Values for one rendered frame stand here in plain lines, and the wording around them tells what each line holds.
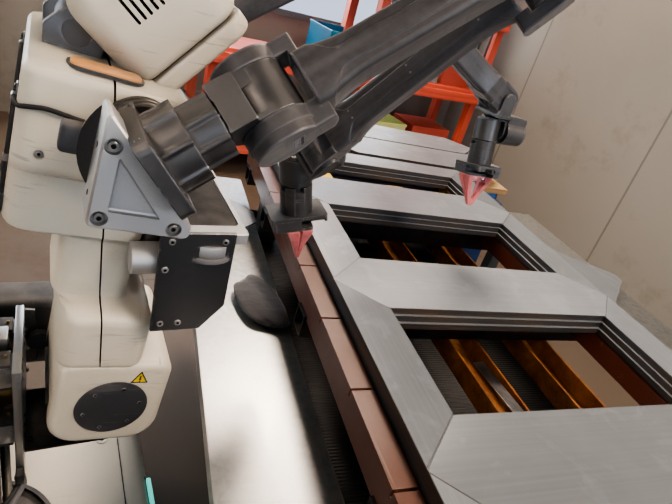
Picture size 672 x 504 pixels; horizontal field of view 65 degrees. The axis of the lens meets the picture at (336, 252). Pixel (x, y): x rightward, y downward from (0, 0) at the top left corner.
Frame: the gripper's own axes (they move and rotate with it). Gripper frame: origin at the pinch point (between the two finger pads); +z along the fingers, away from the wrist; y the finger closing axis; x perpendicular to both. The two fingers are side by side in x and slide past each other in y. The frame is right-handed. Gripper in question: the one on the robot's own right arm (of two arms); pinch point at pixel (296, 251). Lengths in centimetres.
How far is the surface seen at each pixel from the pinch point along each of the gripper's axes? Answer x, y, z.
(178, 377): -60, 29, 87
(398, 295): 5.6, -19.6, 10.1
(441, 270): -4.8, -35.2, 13.9
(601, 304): 7, -74, 23
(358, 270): -2.9, -14.0, 8.8
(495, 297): 5.2, -43.7, 15.9
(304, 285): -2.9, -2.3, 10.4
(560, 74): -248, -263, 42
